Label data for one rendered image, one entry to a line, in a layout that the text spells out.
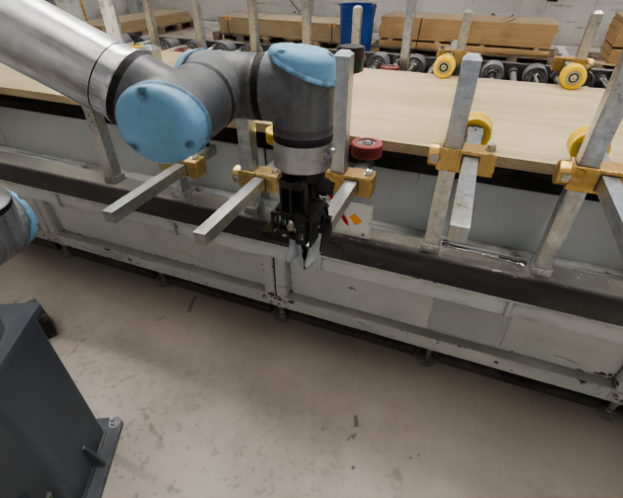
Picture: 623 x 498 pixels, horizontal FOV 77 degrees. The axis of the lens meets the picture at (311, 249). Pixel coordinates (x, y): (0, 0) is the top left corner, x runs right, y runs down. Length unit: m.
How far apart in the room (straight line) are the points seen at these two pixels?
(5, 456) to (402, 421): 1.14
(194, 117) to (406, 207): 0.87
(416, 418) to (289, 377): 0.48
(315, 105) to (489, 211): 0.76
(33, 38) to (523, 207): 1.08
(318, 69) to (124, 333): 1.55
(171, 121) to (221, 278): 1.35
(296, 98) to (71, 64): 0.25
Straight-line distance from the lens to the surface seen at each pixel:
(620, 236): 0.78
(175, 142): 0.47
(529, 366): 1.60
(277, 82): 0.56
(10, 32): 0.57
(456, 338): 1.58
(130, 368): 1.76
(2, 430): 1.19
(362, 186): 0.96
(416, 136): 1.14
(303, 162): 0.58
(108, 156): 1.40
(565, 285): 1.06
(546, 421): 1.70
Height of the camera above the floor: 1.30
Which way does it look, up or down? 37 degrees down
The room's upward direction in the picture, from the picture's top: straight up
